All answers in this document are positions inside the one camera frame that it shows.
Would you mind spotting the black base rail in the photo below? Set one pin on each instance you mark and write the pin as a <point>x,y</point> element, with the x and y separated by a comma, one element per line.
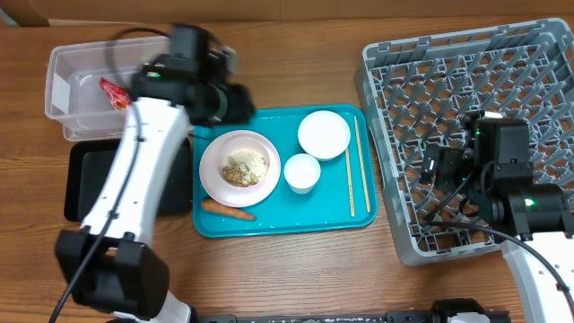
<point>443,311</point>

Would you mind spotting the orange carrot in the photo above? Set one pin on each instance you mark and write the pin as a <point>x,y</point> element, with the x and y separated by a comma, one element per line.
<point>215,207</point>

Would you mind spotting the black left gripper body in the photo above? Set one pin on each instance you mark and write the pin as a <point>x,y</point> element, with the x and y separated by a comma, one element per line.
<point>239,109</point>

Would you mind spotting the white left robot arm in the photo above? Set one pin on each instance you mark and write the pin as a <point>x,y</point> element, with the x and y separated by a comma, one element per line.
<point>108,263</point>

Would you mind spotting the pink plate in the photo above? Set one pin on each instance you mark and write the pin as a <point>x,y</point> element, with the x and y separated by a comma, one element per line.
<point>214,158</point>

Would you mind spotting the clear plastic waste bin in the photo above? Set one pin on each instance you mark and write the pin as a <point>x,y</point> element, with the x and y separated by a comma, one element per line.
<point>73,96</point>

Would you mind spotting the grey dishwasher rack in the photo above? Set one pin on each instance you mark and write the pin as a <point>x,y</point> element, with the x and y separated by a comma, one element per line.
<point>412,92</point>

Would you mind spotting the black tray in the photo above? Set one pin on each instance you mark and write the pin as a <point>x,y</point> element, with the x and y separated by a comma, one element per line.
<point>89,165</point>

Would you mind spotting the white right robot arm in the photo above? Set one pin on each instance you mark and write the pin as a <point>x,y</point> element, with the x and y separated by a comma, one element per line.
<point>489,187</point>

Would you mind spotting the wooden chopstick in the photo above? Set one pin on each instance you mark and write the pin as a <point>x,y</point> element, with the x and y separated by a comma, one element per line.
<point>361,160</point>
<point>349,181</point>

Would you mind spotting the red snack wrapper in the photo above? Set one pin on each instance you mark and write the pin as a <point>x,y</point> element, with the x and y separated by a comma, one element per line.
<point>118,97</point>

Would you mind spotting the white paper cup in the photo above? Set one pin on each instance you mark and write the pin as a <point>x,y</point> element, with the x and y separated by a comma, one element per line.
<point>302,172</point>

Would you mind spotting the teal plastic tray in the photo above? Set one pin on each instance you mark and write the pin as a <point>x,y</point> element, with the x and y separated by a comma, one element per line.
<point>325,207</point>

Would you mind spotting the white shallow bowl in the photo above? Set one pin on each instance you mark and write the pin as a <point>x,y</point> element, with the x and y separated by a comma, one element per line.
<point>324,135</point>

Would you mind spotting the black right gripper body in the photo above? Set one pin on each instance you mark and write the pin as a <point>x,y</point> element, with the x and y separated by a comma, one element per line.
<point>449,172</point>

